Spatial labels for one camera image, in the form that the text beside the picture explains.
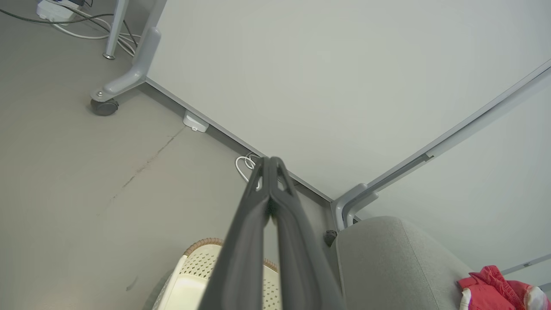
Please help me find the white perforated laundry basket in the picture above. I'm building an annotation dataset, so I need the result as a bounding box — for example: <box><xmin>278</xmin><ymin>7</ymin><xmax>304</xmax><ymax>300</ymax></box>
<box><xmin>152</xmin><ymin>238</ymin><xmax>282</xmax><ymax>310</ymax></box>

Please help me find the grey fabric sofa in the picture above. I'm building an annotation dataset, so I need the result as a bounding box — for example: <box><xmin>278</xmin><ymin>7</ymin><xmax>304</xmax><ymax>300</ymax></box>
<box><xmin>329</xmin><ymin>216</ymin><xmax>551</xmax><ymax>310</ymax></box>

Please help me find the white power strip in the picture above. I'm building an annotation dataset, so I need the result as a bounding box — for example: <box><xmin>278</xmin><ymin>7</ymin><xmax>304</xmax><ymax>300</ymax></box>
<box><xmin>36</xmin><ymin>0</ymin><xmax>85</xmax><ymax>23</ymax></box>

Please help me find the black floor cable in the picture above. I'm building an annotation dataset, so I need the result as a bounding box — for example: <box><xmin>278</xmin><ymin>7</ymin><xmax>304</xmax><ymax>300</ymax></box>
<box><xmin>0</xmin><ymin>8</ymin><xmax>139</xmax><ymax>49</ymax></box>

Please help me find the grey partition leg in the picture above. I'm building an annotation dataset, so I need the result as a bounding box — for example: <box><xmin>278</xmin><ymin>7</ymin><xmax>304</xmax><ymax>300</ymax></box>
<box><xmin>90</xmin><ymin>0</ymin><xmax>168</xmax><ymax>103</ymax></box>

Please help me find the grey partition foot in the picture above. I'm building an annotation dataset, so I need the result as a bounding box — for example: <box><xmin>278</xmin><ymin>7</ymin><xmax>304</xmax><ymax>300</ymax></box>
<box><xmin>331</xmin><ymin>183</ymin><xmax>369</xmax><ymax>231</ymax></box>
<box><xmin>344</xmin><ymin>191</ymin><xmax>380</xmax><ymax>227</ymax></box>

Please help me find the white floor cable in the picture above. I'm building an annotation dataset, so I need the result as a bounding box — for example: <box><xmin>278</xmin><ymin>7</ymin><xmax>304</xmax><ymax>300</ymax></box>
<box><xmin>51</xmin><ymin>6</ymin><xmax>141</xmax><ymax>57</ymax></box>

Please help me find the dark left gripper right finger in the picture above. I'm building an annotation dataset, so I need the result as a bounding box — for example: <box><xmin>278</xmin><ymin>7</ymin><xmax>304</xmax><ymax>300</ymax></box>
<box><xmin>270</xmin><ymin>157</ymin><xmax>345</xmax><ymax>310</ymax></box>

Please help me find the small white plastic box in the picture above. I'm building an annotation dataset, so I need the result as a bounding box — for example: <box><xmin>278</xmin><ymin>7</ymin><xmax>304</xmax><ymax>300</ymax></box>
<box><xmin>183</xmin><ymin>110</ymin><xmax>210</xmax><ymax>133</ymax></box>

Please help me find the metal table leg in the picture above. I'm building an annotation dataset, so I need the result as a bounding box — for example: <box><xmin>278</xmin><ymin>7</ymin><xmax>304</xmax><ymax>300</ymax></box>
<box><xmin>102</xmin><ymin>0</ymin><xmax>130</xmax><ymax>60</ymax></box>

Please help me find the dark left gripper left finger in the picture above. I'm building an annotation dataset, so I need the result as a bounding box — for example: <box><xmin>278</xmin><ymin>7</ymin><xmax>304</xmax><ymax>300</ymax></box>
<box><xmin>199</xmin><ymin>157</ymin><xmax>271</xmax><ymax>310</ymax></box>

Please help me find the white partition panel behind sofa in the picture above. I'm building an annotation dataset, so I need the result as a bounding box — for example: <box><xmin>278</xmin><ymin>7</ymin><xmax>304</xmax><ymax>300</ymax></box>
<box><xmin>357</xmin><ymin>73</ymin><xmax>551</xmax><ymax>277</ymax></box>

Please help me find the coiled white cable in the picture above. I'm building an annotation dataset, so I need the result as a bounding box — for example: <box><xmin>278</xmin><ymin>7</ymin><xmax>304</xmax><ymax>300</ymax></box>
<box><xmin>235</xmin><ymin>153</ymin><xmax>261</xmax><ymax>183</ymax></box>

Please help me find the red garment with white trim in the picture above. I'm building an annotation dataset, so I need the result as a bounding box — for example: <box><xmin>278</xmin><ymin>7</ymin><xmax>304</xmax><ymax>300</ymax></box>
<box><xmin>457</xmin><ymin>265</ymin><xmax>551</xmax><ymax>310</ymax></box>

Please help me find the large white partition panel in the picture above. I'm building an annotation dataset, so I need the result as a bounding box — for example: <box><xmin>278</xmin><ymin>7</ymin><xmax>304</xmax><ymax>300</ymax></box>
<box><xmin>144</xmin><ymin>0</ymin><xmax>551</xmax><ymax>203</ymax></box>

